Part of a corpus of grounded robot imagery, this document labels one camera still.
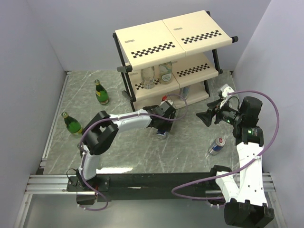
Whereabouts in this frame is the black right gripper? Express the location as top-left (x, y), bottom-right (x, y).
top-left (196, 98), bottom-right (243, 127)

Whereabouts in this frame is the silver blue energy drink can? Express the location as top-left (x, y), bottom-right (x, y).
top-left (179, 85), bottom-right (190, 99)

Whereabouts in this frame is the clear Chang soda water bottle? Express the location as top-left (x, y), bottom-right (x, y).
top-left (141, 66), bottom-right (155, 89)

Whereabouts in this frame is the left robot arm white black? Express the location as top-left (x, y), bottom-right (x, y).
top-left (76, 101), bottom-right (176, 191)

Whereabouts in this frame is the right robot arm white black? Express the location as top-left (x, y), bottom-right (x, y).
top-left (196, 96), bottom-right (275, 228)

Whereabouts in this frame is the green glass bottle far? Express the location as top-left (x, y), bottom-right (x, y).
top-left (95, 79), bottom-right (109, 105)

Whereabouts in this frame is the green glass bottle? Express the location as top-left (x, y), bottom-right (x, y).
top-left (61, 111), bottom-right (83, 135)
top-left (95, 79), bottom-right (109, 105)

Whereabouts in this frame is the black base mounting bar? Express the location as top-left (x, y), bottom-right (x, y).
top-left (66, 172), bottom-right (223, 205)

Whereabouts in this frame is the green glass bottle middle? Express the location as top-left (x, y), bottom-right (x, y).
top-left (61, 111), bottom-right (83, 135)

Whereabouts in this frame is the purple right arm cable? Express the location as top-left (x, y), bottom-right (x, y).
top-left (171, 89), bottom-right (279, 207)

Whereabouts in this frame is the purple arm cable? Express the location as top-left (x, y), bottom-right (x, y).
top-left (171, 89), bottom-right (279, 207)
top-left (78, 94), bottom-right (188, 211)

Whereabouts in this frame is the beige two-tier shelf black frame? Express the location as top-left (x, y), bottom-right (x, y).
top-left (113, 10), bottom-right (238, 111)

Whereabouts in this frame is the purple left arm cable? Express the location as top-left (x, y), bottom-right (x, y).
top-left (78, 94), bottom-right (188, 211)

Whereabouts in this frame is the aluminium rail frame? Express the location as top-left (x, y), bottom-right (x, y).
top-left (13, 70), bottom-right (285, 228)

